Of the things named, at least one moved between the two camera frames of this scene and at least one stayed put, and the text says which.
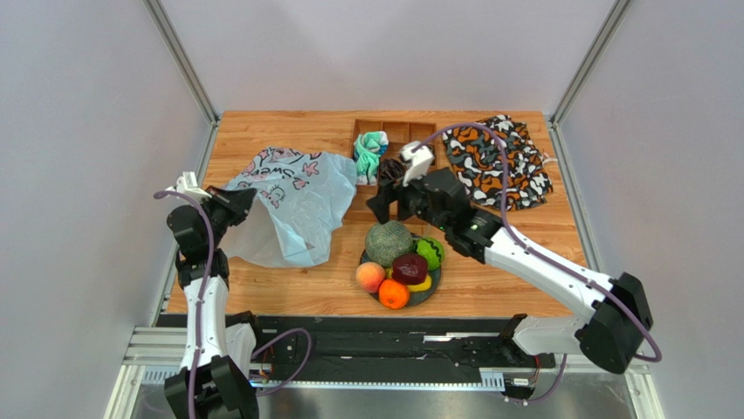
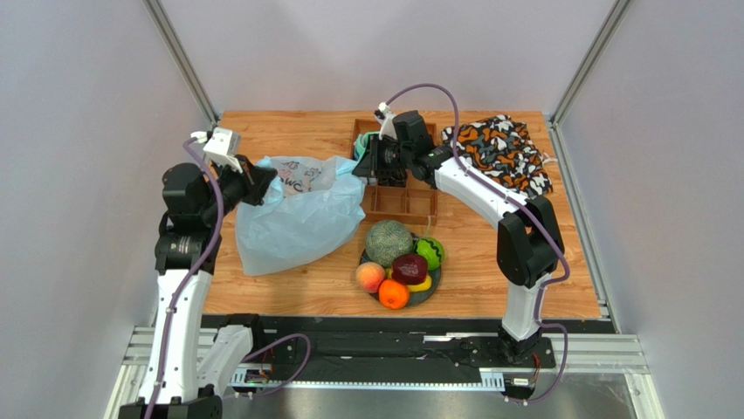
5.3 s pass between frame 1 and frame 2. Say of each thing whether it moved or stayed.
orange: stayed
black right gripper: moved
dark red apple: stayed
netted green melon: stayed
